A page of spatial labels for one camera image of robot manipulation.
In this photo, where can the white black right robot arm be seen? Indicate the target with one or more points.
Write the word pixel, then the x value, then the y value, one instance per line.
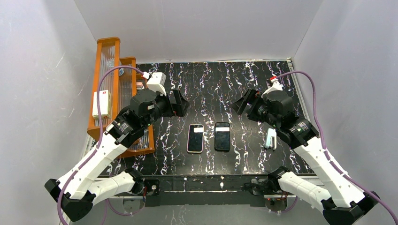
pixel 339 200

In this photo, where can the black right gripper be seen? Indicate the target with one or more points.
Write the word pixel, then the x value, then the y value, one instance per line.
pixel 251 104

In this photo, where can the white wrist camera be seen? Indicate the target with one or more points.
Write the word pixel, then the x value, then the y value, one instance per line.
pixel 275 86
pixel 156 82

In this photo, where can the purple-edged smartphone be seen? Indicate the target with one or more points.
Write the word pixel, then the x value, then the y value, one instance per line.
pixel 195 139

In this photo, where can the orange wooden shelf rack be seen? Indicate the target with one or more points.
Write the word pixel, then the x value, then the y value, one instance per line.
pixel 114 83

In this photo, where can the light blue phone case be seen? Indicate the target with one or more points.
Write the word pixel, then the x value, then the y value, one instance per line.
pixel 271 139

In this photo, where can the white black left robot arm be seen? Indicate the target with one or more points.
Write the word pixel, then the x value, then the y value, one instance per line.
pixel 77 191

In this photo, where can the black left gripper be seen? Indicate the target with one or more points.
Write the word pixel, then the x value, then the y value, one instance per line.
pixel 173 103

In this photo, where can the white box with red label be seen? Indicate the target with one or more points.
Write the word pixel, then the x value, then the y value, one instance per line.
pixel 104 104

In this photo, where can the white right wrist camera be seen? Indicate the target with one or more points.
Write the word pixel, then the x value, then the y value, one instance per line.
pixel 275 86

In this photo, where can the white blue patterned cup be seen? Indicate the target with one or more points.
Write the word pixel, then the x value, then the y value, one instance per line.
pixel 121 71

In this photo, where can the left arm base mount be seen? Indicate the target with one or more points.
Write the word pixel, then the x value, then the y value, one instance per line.
pixel 135 202

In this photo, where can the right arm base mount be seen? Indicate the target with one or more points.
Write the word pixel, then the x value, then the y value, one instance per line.
pixel 276 199

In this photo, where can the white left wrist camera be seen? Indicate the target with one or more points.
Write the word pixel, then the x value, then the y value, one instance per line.
pixel 156 82

